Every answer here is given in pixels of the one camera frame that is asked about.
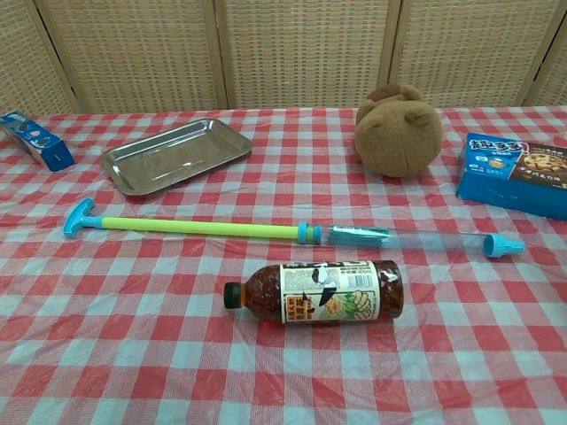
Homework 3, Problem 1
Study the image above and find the yellow blue water squirter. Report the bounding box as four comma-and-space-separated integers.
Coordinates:
63, 197, 391, 253

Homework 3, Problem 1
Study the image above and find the clear tube with blue nozzle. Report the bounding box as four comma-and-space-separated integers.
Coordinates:
297, 220, 525, 259

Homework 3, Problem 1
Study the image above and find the brown tea bottle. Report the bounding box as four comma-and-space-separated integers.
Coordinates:
223, 259, 407, 328

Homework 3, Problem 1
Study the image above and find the stainless steel tray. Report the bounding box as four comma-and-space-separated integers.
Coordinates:
99, 118, 253, 197

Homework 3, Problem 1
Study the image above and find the brown plush toy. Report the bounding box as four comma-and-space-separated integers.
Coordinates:
355, 83, 444, 179

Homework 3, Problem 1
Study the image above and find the woven bamboo screen panel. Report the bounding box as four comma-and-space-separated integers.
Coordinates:
526, 0, 567, 107
0, 0, 74, 116
216, 0, 402, 110
35, 0, 229, 114
389, 0, 548, 107

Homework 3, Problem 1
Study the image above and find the red white checkered tablecloth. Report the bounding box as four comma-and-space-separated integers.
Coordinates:
0, 105, 567, 425

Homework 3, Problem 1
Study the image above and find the blue chocolate chip cookie box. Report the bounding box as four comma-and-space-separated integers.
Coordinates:
454, 131, 567, 221

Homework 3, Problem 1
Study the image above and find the blue Oreo cookie box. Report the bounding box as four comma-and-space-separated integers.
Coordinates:
0, 110, 75, 173

